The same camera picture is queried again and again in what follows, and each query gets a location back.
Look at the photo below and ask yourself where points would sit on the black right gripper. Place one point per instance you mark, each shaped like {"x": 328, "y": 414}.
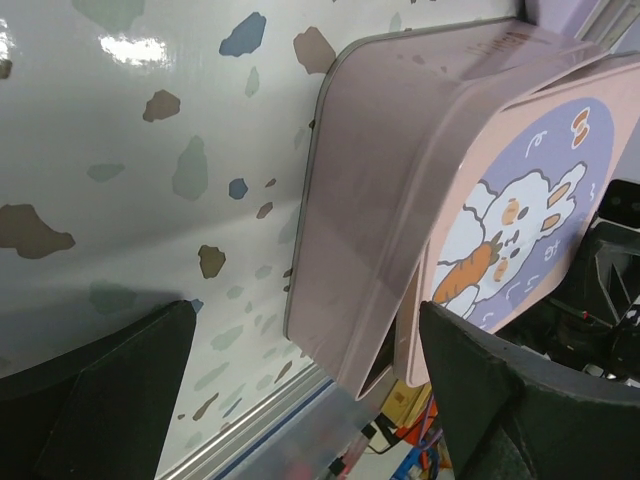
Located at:
{"x": 590, "y": 322}

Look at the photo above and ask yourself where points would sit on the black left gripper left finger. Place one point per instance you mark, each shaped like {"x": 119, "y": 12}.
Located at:
{"x": 101, "y": 411}

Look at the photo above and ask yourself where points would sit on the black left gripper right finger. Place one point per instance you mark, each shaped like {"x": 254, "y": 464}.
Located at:
{"x": 508, "y": 413}

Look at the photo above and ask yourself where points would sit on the silver tin lid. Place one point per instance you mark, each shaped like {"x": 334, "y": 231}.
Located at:
{"x": 525, "y": 194}

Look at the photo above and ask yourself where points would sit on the square cookie tin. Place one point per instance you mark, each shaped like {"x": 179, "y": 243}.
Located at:
{"x": 395, "y": 117}

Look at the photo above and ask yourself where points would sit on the aluminium mounting rail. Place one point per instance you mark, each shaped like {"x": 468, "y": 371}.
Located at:
{"x": 219, "y": 456}

